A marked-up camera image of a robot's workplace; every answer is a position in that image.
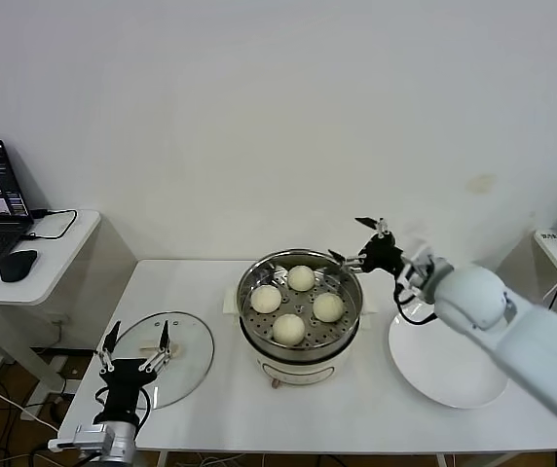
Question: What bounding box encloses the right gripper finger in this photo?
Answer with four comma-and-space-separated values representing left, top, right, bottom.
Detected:
354, 216, 390, 240
326, 248, 365, 271

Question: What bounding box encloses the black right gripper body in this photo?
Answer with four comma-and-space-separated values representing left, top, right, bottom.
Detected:
358, 233, 407, 276

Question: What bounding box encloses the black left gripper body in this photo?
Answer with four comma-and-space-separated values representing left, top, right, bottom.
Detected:
93, 358, 157, 424

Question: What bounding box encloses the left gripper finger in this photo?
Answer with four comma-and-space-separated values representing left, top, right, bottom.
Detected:
137, 319, 172, 375
94, 320, 123, 375

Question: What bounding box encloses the round glass pot lid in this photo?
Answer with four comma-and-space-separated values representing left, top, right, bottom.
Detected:
112, 310, 216, 410

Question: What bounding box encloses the white steamed baozi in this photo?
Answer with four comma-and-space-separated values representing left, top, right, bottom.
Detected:
250, 284, 283, 314
272, 313, 307, 345
287, 265, 316, 293
312, 291, 346, 324

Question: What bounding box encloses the perforated steel steamer basket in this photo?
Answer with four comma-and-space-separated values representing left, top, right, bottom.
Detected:
237, 248, 365, 355

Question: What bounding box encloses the white rounded side table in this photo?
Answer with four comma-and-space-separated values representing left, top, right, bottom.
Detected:
0, 208, 138, 406

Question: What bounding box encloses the round white plate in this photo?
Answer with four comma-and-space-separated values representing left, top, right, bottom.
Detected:
388, 301, 510, 410

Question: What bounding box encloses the black computer mouse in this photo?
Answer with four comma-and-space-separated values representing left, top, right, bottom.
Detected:
0, 249, 39, 283

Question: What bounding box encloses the cream electric cooker pot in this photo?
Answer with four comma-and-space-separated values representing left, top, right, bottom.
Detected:
223, 284, 380, 391

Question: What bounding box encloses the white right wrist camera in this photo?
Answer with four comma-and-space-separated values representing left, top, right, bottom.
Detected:
397, 240, 438, 293

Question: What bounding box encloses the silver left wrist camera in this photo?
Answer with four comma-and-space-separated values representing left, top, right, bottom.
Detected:
47, 423, 114, 451

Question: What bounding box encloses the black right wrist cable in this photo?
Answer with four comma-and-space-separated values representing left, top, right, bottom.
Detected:
393, 279, 438, 326

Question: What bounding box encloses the black laptop charger cable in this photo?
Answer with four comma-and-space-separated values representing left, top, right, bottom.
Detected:
19, 207, 79, 240

